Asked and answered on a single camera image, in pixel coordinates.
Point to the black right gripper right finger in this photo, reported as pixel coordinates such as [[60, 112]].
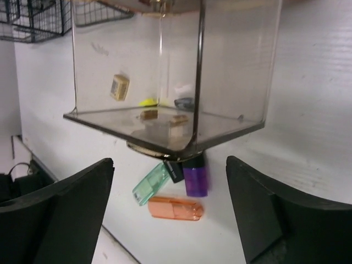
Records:
[[280, 224]]

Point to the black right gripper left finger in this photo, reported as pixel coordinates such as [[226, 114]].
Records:
[[59, 223]]

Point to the clear drawer with gold knob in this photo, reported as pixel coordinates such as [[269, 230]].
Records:
[[225, 49]]

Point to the purple highlighter marker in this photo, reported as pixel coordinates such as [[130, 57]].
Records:
[[195, 176]]

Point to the green correction tape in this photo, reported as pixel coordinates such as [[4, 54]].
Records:
[[150, 184]]

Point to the orange correction tape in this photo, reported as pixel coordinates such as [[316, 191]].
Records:
[[175, 209]]

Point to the beige eraser with barcode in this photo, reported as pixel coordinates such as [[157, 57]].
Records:
[[119, 88]]

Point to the yellow highlighter marker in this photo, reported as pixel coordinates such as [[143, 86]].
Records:
[[149, 102]]

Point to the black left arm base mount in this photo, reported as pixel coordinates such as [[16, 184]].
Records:
[[36, 179]]

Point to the black wire mesh desk organizer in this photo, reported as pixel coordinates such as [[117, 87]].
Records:
[[40, 21]]

